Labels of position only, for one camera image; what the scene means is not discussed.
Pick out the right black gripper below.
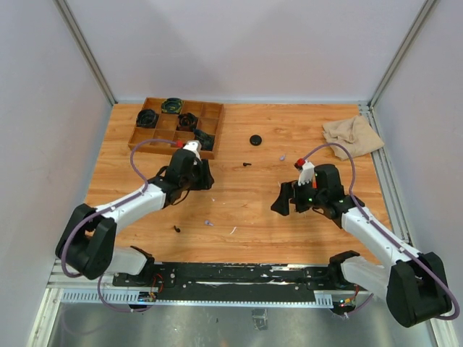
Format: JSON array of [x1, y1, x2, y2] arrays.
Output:
[[271, 176, 326, 215]]

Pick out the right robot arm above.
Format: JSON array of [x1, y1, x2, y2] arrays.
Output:
[[271, 161, 458, 327]]

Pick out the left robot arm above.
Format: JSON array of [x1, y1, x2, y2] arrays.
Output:
[[56, 149, 214, 286]]

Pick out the black round charging case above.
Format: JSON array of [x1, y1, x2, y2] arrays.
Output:
[[249, 134, 263, 146]]

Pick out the dark green rolled sock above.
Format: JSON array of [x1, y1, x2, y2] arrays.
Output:
[[193, 129, 215, 151]]

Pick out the black orange rolled sock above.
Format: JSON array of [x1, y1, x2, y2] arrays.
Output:
[[177, 112, 198, 132]]

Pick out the wooden compartment tray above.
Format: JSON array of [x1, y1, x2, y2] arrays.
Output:
[[128, 98, 225, 160]]

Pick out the green yellow rolled sock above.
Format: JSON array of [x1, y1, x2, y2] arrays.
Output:
[[161, 98, 184, 114]]

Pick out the black rolled sock left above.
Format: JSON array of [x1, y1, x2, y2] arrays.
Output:
[[136, 109, 159, 129]]

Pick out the beige cloth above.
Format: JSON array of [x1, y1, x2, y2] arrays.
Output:
[[323, 115, 384, 158]]

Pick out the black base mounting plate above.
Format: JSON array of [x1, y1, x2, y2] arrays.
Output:
[[112, 262, 359, 306]]

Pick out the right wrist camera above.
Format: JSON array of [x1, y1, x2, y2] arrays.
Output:
[[297, 160, 315, 187]]

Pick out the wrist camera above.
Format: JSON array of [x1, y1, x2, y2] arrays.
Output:
[[297, 160, 315, 187], [183, 140, 202, 159]]

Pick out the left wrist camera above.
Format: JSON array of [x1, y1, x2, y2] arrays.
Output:
[[183, 140, 202, 159]]

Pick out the aluminium frame post left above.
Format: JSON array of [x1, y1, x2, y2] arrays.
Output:
[[53, 0, 118, 106]]

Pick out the aluminium frame post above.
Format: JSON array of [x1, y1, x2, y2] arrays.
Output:
[[368, 0, 440, 109], [53, 0, 118, 106]]

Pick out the aluminium frame post right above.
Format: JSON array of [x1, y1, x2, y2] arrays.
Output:
[[368, 0, 440, 109]]

